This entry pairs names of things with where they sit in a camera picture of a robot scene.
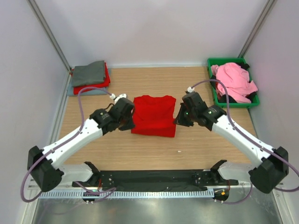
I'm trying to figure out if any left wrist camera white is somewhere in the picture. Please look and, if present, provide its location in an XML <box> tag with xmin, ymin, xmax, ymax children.
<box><xmin>114</xmin><ymin>93</ymin><xmax>127</xmax><ymax>101</ymax></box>

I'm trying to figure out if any white slotted cable duct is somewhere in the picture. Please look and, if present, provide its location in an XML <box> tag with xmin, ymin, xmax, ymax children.
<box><xmin>39</xmin><ymin>189</ymin><xmax>214</xmax><ymax>199</ymax></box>

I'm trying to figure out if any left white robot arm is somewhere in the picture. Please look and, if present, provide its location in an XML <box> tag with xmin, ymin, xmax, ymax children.
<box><xmin>28</xmin><ymin>98</ymin><xmax>135</xmax><ymax>192</ymax></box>

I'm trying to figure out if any folded red t shirt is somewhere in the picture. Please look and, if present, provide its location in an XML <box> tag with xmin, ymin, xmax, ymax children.
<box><xmin>70</xmin><ymin>63</ymin><xmax>111</xmax><ymax>96</ymax></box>

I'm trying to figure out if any right aluminium frame post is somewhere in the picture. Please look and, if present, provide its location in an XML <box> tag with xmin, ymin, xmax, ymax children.
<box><xmin>238</xmin><ymin>0</ymin><xmax>277</xmax><ymax>58</ymax></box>

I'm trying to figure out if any left aluminium frame post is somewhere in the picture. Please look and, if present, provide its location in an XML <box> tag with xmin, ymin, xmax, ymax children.
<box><xmin>26</xmin><ymin>0</ymin><xmax>71</xmax><ymax>72</ymax></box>

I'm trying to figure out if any aluminium front rail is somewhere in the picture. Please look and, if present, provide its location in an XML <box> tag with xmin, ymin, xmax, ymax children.
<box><xmin>28</xmin><ymin>177</ymin><xmax>285</xmax><ymax>189</ymax></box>

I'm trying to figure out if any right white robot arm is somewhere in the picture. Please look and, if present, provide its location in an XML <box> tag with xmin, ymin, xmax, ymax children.
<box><xmin>174</xmin><ymin>92</ymin><xmax>289</xmax><ymax>194</ymax></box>

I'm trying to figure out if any pink t shirt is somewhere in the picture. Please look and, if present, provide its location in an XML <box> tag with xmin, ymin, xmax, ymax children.
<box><xmin>211</xmin><ymin>63</ymin><xmax>258</xmax><ymax>104</ymax></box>

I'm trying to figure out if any red t shirt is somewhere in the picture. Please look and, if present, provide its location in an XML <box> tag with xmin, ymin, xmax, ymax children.
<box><xmin>131</xmin><ymin>95</ymin><xmax>176</xmax><ymax>138</ymax></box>
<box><xmin>70</xmin><ymin>63</ymin><xmax>111</xmax><ymax>96</ymax></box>

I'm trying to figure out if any folded blue-grey t shirt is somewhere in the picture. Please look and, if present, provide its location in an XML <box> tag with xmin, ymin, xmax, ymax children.
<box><xmin>66</xmin><ymin>85</ymin><xmax>107</xmax><ymax>97</ymax></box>

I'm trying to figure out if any folded grey t shirt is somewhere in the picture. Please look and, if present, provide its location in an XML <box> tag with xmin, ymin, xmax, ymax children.
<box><xmin>71</xmin><ymin>61</ymin><xmax>105</xmax><ymax>87</ymax></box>

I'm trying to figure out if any aluminium frame post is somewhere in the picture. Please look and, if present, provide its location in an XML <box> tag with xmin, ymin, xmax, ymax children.
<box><xmin>238</xmin><ymin>0</ymin><xmax>277</xmax><ymax>58</ymax></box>
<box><xmin>26</xmin><ymin>0</ymin><xmax>71</xmax><ymax>72</ymax></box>

